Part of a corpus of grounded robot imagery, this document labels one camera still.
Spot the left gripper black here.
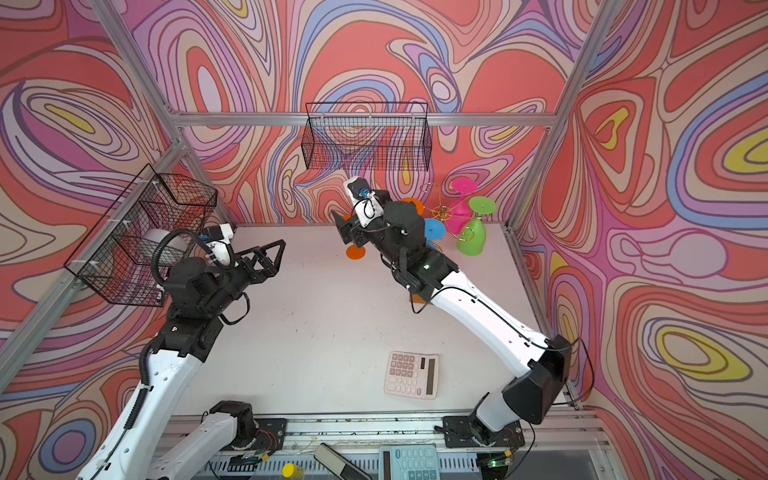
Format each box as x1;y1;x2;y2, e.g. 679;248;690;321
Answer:
199;241;283;321

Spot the blue wine glass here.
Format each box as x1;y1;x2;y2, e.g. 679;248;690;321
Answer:
424;218;447;242

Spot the gold wire rack wooden base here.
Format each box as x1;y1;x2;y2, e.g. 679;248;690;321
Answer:
407;179;481;304

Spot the green wine glass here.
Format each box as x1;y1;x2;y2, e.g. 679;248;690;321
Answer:
457;196;497;256

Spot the orange wine glass front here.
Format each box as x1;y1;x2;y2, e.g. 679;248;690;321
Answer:
345;237;367;260

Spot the orange wine glass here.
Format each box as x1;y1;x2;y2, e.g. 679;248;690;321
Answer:
345;237;367;260
403;197;425;215

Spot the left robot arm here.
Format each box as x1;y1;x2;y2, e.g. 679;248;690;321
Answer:
78;224;286;479

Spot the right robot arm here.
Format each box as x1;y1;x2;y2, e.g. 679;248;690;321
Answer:
333;201;573;446

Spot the orange wine glass rear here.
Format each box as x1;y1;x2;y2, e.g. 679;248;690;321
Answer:
403;197;425;215

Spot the magenta wine glass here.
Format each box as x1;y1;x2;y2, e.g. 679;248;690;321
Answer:
445;177;478;236

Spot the silver tape roll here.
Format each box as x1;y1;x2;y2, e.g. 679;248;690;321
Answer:
141;228;186;253

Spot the pink calculator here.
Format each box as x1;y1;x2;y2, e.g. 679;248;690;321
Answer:
384;351;439;400

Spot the black phone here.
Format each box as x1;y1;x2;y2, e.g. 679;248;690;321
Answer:
313;443;372;480

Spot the teal calculator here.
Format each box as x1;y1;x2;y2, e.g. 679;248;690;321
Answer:
378;445;440;480

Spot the black wire basket back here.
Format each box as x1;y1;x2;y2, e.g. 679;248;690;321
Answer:
301;100;432;173

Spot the black wire basket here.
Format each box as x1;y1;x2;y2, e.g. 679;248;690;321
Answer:
64;165;218;307
301;100;432;173

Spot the black wire basket left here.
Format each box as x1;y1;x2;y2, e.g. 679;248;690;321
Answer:
64;165;218;307

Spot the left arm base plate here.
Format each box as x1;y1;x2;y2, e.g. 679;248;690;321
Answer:
221;417;288;453

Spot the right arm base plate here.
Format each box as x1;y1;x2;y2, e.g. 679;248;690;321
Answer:
435;415;526;451

